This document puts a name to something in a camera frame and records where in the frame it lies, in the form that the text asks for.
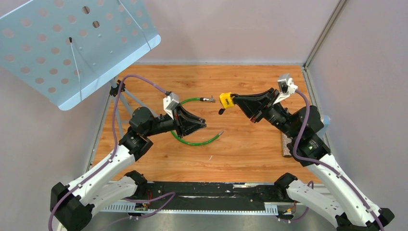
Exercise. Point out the perforated light blue metal plate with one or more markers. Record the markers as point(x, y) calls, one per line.
point(68, 49)

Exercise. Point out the clear bottle with metal cap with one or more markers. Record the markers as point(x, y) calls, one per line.
point(285, 150)

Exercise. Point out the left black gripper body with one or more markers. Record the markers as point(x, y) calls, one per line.
point(177, 120)

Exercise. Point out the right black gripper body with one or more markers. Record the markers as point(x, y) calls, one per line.
point(268, 104)

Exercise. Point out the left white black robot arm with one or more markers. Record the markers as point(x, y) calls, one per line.
point(76, 203)

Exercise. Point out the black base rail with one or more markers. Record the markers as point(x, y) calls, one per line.
point(213, 198)

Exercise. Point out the grey tripod stand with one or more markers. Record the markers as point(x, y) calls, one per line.
point(118, 96)

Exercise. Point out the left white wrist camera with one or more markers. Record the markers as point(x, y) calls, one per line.
point(171, 104)

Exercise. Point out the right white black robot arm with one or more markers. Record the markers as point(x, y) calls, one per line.
point(349, 209)

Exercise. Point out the clear blue plastic bag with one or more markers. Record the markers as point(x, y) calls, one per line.
point(326, 120)

